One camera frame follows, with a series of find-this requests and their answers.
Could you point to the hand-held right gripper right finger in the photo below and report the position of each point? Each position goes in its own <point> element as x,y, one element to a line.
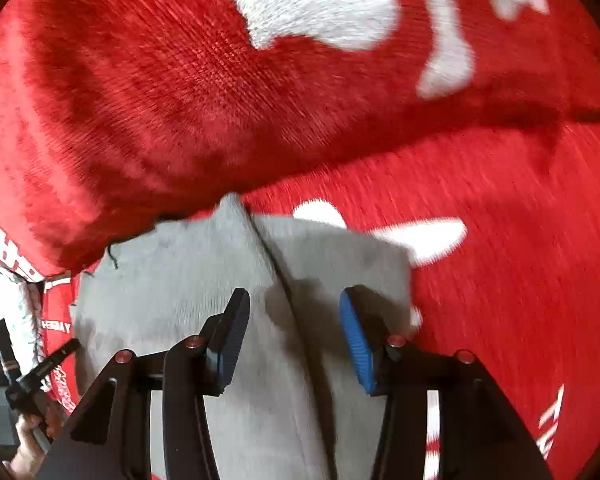
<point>357,345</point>

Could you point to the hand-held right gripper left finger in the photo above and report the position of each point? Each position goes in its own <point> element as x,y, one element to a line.
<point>227,355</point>

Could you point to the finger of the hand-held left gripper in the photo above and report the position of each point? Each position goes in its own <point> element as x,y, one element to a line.
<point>5,350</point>
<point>55,357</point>

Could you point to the grey knit sweater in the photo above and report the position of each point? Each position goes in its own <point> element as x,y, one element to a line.
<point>180,270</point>

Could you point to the person's left hand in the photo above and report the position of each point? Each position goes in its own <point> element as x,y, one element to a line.
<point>30,445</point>

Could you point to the white patterned quilt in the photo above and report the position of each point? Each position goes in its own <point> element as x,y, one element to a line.
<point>15,305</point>

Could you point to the red printed blanket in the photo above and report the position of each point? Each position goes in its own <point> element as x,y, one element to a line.
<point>510,270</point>

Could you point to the red towel white lettering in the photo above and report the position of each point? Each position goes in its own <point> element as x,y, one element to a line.
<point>180,90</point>

